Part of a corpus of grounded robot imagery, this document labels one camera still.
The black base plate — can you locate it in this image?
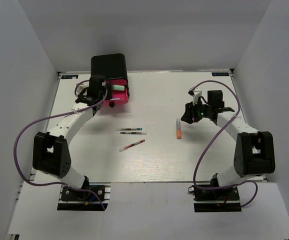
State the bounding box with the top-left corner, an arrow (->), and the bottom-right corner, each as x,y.
188,185 -> 242,213
57,182 -> 111,212

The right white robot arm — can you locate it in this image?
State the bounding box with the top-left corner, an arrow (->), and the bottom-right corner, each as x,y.
181,88 -> 276,200

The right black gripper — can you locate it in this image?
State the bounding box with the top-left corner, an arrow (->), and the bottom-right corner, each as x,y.
181,97 -> 213,124

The orange highlighter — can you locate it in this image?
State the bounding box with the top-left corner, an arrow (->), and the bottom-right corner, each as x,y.
175,118 -> 182,140

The purple cable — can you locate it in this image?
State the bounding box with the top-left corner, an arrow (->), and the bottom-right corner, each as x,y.
13,79 -> 109,210
189,80 -> 259,208

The pink top drawer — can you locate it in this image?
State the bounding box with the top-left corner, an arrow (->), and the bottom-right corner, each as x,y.
106,79 -> 128,86

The black drawer cabinet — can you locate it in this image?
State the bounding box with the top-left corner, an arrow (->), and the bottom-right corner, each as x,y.
90,53 -> 129,89

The blue table label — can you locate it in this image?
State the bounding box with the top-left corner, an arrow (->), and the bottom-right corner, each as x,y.
211,72 -> 230,77
61,75 -> 79,79

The right blue table label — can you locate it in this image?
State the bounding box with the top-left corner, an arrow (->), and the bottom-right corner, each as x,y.
211,72 -> 230,77

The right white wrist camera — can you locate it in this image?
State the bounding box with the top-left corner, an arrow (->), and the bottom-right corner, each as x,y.
188,87 -> 202,105

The green highlighter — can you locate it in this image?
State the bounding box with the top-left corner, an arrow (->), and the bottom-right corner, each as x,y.
111,84 -> 125,92

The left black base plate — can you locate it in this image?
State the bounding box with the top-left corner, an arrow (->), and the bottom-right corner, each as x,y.
57,182 -> 111,212

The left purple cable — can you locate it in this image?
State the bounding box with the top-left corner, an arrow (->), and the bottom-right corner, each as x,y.
13,79 -> 109,210

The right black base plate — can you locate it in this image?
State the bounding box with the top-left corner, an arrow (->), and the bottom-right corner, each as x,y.
188,185 -> 242,213

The pink drawer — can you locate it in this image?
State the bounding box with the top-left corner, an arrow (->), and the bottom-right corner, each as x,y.
102,88 -> 129,108
106,79 -> 128,86

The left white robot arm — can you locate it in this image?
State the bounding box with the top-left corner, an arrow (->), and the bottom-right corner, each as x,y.
32,75 -> 111,200

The left blue table label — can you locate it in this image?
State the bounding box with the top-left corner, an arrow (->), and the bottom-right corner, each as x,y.
61,75 -> 79,79

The purple gel pen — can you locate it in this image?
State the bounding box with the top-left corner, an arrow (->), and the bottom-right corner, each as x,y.
120,131 -> 147,136

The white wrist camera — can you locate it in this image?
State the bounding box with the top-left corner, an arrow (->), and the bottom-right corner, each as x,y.
76,80 -> 89,94
188,87 -> 202,105

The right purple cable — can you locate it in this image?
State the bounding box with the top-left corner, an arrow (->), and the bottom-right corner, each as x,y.
189,80 -> 259,208

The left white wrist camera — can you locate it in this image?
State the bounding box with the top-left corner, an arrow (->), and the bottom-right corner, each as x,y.
76,80 -> 89,94

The red gel pen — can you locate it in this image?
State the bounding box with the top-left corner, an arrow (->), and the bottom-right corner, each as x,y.
119,139 -> 145,152

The green gel pen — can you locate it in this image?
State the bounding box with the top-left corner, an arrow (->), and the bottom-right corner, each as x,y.
116,127 -> 143,132

